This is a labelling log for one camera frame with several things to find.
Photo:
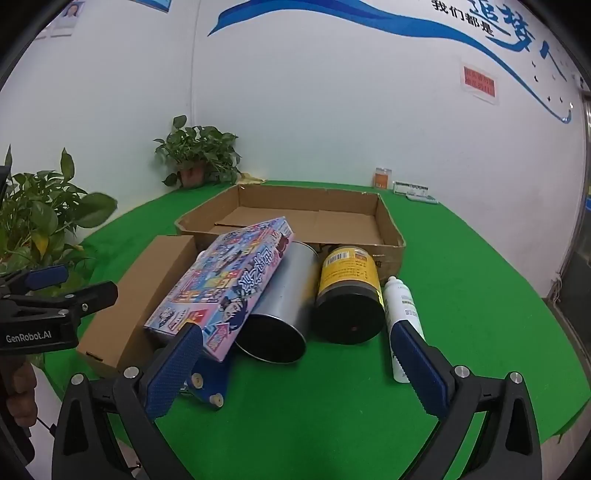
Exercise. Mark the white remote control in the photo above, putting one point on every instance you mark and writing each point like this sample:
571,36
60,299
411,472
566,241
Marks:
422,199

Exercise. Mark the person's left hand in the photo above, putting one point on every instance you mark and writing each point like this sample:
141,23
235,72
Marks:
21,392

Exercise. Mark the small brown cardboard box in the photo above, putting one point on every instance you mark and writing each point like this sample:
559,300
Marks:
134,295

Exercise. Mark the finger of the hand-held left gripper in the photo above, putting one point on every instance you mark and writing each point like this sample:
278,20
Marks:
44,277
94,295

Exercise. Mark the yellow fallen leaf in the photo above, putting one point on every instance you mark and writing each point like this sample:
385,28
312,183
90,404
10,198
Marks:
251,178

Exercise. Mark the red wall notice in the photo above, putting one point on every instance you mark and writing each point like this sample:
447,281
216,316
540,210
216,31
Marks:
479,82

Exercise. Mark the white desk name plate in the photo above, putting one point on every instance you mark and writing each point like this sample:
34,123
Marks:
411,188

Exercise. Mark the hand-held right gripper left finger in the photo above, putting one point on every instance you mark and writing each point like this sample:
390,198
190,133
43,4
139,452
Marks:
178,364

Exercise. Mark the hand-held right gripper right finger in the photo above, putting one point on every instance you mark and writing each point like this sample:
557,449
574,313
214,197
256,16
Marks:
420,364

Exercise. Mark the white spray bottle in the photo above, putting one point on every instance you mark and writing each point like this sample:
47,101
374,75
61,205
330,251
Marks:
399,300

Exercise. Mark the green felt table cover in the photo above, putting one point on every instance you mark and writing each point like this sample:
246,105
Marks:
323,415

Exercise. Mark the colourful printed box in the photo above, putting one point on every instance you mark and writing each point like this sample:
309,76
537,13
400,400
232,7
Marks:
221,277

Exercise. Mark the large-leaved green plant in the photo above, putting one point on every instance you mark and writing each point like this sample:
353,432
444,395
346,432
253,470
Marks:
41,207

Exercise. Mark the potted plant in clay pot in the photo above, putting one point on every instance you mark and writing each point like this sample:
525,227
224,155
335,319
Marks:
196,147

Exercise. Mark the cardboard tray box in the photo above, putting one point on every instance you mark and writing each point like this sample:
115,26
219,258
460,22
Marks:
277,198

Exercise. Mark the silver metal can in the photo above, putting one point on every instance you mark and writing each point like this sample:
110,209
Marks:
281,295

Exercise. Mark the wall photo poster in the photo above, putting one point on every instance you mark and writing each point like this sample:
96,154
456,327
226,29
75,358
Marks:
69,16

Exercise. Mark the small orange jar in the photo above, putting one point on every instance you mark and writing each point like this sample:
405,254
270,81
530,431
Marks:
382,179

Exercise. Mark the blue stapler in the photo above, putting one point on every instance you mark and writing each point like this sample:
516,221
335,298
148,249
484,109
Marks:
210,374

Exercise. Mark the yellow-labelled black jar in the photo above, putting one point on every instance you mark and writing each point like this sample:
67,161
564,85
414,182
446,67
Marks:
346,318

